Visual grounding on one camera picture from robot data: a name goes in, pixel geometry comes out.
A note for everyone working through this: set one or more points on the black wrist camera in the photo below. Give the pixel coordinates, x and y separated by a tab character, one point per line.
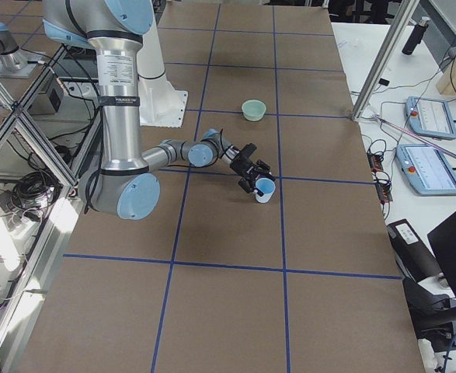
247	150

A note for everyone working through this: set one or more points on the light blue plastic cup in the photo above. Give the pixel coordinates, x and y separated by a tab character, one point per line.
265	189

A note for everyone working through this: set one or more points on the pink grabber stick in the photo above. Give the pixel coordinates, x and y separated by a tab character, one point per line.
380	120

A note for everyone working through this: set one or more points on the teach pendant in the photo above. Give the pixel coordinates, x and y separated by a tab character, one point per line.
426	170
430	117

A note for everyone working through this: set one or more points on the near teach pendant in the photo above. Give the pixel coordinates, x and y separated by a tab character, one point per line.
426	170

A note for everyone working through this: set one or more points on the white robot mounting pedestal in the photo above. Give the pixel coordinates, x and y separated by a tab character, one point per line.
161	104

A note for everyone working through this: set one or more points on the aluminium frame post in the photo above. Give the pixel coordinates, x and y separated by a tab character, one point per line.
387	47

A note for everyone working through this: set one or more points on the far teach pendant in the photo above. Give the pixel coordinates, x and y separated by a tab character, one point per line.
430	117

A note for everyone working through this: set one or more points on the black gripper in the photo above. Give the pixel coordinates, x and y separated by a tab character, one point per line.
239	166

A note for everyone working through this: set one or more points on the orange circuit board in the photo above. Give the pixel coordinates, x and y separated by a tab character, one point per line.
383	192
375	162

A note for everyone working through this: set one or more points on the pale green ceramic bowl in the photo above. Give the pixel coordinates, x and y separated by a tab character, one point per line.
253	109

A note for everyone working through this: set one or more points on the black bottle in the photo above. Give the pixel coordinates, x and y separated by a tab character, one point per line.
416	35

